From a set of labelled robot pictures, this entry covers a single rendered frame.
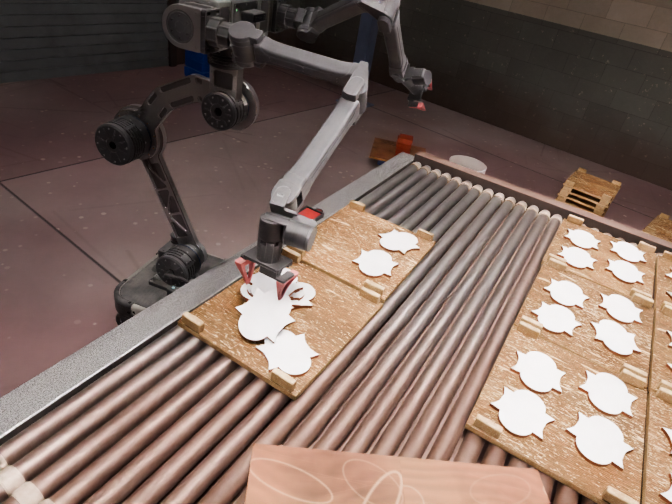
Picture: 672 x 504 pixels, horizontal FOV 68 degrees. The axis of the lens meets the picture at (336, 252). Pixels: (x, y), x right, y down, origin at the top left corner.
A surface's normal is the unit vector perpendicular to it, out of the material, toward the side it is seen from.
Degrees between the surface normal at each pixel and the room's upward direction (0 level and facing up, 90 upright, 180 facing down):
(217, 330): 0
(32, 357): 0
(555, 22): 90
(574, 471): 0
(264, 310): 27
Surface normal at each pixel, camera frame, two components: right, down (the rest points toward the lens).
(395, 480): 0.16, -0.82
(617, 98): -0.61, 0.36
